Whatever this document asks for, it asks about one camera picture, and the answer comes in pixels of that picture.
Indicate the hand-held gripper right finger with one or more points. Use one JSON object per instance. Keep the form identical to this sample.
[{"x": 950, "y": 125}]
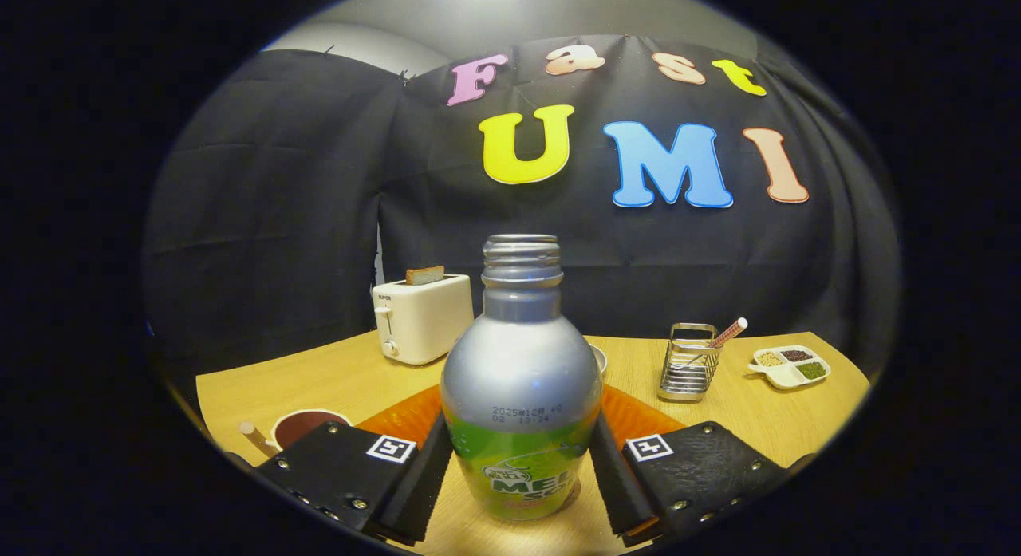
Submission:
[{"x": 618, "y": 488}]

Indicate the wooden table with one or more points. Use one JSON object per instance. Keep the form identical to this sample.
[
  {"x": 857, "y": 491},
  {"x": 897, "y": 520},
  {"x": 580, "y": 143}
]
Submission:
[{"x": 319, "y": 380}]

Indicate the silver green juice bottle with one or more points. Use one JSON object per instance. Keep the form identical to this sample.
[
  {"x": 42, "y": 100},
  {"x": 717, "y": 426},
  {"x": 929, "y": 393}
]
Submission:
[{"x": 518, "y": 364}]

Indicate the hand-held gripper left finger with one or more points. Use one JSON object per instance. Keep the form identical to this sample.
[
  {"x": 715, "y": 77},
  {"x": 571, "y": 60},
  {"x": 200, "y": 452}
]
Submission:
[{"x": 419, "y": 492}]

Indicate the white divided dish with grains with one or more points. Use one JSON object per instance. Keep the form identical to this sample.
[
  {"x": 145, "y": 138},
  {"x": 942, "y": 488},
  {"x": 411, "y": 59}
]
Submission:
[{"x": 790, "y": 368}]

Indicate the white toaster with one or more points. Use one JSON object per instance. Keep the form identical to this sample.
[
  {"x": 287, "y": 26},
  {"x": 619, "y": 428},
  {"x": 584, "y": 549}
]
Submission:
[{"x": 427, "y": 321}]

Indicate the toast slice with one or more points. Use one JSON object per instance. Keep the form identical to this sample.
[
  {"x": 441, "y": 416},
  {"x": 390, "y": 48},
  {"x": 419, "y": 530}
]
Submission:
[{"x": 424, "y": 275}]

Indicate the striped straw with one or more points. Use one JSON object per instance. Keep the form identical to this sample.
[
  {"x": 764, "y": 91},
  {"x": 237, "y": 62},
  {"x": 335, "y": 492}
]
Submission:
[{"x": 730, "y": 332}]

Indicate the small white bowl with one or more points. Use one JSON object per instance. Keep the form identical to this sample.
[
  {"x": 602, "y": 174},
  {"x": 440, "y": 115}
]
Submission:
[{"x": 600, "y": 360}]

